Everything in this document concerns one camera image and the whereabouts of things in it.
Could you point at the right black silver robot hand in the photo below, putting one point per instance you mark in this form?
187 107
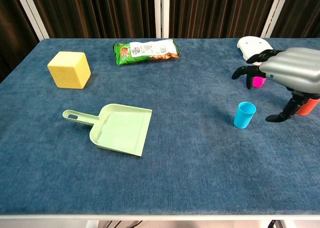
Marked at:
292 67

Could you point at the magenta plastic cup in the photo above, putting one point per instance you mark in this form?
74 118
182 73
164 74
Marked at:
258 82

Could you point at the cyan plastic cup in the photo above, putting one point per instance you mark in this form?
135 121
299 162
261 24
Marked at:
243 117

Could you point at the red-orange plastic cup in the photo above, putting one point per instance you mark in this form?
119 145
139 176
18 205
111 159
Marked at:
308 107

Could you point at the white oval plastic base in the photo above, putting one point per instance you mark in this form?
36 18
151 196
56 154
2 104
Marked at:
251 46

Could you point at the dark brown curtain panel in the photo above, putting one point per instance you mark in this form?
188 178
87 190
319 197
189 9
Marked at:
12 25
220 12
300 12
95 12

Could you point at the green snack bag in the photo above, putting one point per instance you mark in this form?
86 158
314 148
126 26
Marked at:
145 51

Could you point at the blue fabric table mat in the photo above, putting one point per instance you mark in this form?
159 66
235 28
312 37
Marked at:
150 137

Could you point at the light green plastic dustpan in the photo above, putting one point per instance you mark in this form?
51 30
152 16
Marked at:
120 130

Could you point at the yellow foam cube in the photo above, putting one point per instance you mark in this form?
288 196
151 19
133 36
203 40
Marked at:
68 71

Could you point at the white upright frame post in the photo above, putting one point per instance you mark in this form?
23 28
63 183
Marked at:
273 12
162 12
31 12

